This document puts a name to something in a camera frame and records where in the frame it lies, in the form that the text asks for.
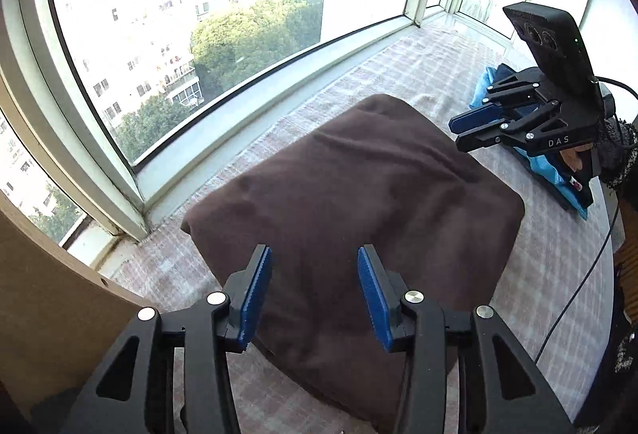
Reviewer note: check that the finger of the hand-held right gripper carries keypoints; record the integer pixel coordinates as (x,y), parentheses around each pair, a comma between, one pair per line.
(473,119)
(481,141)

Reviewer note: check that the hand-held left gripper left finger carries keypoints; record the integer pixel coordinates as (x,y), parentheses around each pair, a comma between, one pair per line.
(254,299)

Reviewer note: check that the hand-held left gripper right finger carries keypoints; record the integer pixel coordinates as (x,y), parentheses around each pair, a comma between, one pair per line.
(374,302)

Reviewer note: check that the brown fleece garment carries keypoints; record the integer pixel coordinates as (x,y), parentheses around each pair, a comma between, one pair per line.
(349,194)

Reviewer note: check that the person's right forearm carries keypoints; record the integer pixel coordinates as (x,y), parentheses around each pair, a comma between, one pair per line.
(615,150)

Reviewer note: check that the person's right hand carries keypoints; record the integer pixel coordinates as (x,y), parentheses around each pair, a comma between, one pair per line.
(573,159)

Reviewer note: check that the light blue shirt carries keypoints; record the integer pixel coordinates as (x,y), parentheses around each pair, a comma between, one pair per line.
(543,164)

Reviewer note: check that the pink plaid blanket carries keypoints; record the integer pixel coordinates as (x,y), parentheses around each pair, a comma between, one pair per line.
(498,314)

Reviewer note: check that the wooden board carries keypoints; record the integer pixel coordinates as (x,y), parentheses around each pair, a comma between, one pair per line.
(50,314)

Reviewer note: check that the white window frame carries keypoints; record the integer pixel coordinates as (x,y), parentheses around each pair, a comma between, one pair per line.
(344,40)

